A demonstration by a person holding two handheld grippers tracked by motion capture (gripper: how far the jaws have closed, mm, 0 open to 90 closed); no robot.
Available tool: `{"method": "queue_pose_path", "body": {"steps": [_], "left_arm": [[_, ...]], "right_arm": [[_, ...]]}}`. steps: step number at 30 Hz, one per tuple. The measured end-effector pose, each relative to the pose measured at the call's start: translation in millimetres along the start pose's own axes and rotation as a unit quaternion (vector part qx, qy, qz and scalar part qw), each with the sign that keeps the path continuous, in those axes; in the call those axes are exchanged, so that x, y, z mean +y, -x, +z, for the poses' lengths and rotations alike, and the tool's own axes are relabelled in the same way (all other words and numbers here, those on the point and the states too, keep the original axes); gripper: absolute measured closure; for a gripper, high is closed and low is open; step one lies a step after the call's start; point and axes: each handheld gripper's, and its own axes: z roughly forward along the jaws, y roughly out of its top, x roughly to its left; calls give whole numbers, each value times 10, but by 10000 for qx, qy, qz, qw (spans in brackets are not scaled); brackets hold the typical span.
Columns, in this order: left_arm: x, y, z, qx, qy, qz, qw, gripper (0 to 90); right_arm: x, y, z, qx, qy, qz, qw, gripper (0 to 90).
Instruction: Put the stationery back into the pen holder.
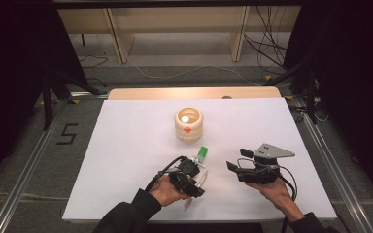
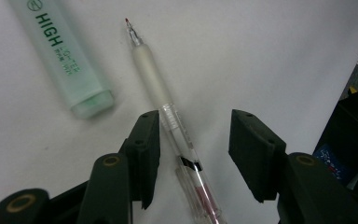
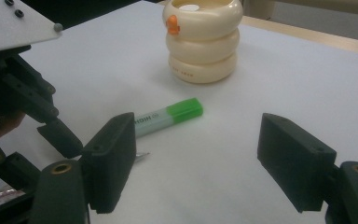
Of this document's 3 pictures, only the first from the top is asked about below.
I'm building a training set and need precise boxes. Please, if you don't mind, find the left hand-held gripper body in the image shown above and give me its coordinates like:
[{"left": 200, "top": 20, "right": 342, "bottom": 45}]
[{"left": 168, "top": 155, "right": 206, "bottom": 199}]

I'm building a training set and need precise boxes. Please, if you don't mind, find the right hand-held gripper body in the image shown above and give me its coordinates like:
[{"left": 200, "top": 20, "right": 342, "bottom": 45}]
[{"left": 236, "top": 143, "right": 296, "bottom": 185}]

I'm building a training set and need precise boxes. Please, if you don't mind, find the green capped highlighter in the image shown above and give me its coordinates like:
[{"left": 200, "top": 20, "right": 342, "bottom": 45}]
[{"left": 193, "top": 146, "right": 209, "bottom": 166}]

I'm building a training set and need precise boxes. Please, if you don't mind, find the cream ringed pen holder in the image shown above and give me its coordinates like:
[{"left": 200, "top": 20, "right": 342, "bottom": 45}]
[{"left": 174, "top": 107, "right": 204, "bottom": 144}]

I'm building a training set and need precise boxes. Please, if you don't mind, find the person's right hand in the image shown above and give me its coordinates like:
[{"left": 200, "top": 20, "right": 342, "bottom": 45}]
[{"left": 245, "top": 178, "right": 305, "bottom": 222}]

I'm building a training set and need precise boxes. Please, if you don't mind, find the person's left hand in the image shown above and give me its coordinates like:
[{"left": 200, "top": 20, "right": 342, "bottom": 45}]
[{"left": 149, "top": 174, "right": 191, "bottom": 208}]

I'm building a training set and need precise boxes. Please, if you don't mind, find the white table board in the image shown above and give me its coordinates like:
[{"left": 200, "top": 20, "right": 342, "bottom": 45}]
[{"left": 61, "top": 97, "right": 338, "bottom": 222}]

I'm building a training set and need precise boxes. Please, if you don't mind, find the wooden table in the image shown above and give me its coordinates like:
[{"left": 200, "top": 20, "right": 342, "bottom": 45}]
[{"left": 108, "top": 86, "right": 282, "bottom": 101}]

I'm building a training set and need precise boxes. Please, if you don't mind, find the black tripod stand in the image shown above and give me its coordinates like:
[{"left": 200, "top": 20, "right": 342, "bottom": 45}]
[
  {"left": 41, "top": 69, "right": 102, "bottom": 131},
  {"left": 265, "top": 56, "right": 320, "bottom": 125}
]

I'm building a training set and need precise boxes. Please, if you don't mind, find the black curtain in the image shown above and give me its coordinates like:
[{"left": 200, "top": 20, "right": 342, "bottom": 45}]
[
  {"left": 285, "top": 0, "right": 373, "bottom": 202},
  {"left": 0, "top": 0, "right": 88, "bottom": 192}
]

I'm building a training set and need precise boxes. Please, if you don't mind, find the wooden shelf unit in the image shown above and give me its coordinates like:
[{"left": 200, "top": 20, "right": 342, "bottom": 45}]
[{"left": 57, "top": 5, "right": 302, "bottom": 64}]

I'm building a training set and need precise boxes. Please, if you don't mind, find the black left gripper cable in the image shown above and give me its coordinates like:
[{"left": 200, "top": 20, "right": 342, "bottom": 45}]
[{"left": 145, "top": 155, "right": 187, "bottom": 192}]

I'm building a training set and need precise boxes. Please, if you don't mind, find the aluminium floor rail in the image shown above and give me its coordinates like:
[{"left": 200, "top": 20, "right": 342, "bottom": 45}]
[
  {"left": 299, "top": 108, "right": 373, "bottom": 233},
  {"left": 0, "top": 113, "right": 64, "bottom": 233}
]

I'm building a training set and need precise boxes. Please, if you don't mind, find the white floor cable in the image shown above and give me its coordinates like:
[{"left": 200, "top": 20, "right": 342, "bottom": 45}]
[{"left": 132, "top": 63, "right": 263, "bottom": 87}]

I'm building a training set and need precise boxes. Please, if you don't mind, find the bundle of black cables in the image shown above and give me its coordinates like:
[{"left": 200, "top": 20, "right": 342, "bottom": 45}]
[{"left": 243, "top": 5, "right": 293, "bottom": 70}]

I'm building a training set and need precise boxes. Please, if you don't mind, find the thin black floor cable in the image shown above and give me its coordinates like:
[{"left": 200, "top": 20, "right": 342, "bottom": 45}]
[{"left": 78, "top": 54, "right": 110, "bottom": 70}]

